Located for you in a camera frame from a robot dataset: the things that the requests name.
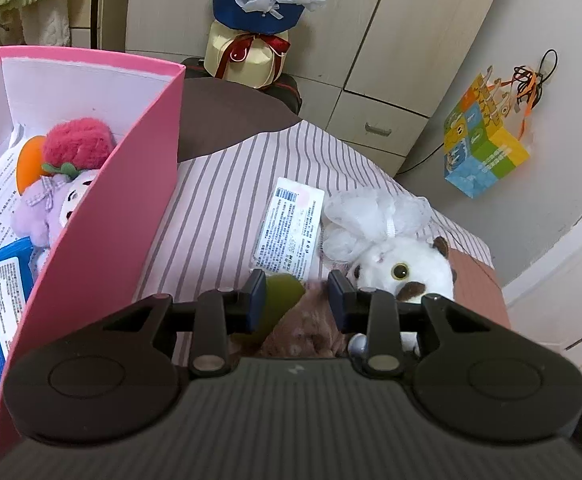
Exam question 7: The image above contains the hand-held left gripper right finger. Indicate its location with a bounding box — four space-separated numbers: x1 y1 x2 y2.
327 269 514 380

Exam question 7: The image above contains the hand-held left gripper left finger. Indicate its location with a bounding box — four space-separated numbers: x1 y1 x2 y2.
102 269 268 380

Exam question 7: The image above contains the green makeup sponge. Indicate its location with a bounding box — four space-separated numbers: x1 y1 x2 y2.
231 272 306 346

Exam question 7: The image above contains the white labelled packet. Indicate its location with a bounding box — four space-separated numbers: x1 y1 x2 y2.
252 176 326 281

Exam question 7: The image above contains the white plush dog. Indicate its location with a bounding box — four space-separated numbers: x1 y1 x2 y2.
346 235 456 357

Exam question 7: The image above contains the white mesh bath puff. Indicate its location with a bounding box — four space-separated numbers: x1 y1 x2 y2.
321 187 434 266

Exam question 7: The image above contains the pink cardboard box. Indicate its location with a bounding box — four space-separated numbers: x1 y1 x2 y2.
0 46 186 466

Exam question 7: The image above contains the purple plush toy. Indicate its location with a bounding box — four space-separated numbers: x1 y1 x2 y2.
12 169 100 273

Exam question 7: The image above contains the red fuzzy plush strawberry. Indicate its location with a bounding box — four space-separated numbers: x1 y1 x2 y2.
41 117 118 179

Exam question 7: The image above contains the blue wipes packet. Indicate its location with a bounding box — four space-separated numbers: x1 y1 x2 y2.
0 236 36 417

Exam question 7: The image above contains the striped bed sheet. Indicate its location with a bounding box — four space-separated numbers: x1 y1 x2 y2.
136 120 494 366

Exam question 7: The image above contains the brown cushion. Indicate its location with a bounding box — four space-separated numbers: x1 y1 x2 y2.
177 78 302 163

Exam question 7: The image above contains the colourful paper gift bag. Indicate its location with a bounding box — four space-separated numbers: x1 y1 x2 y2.
443 66 530 200

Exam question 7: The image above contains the white door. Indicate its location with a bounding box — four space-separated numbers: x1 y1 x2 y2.
502 192 582 411

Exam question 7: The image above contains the beige wardrobe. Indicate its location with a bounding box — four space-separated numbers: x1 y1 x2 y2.
125 0 514 177

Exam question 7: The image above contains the flower bouquet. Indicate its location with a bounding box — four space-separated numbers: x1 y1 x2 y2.
203 0 330 91

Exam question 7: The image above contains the black clothes rack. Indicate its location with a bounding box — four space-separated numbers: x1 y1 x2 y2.
90 0 104 51

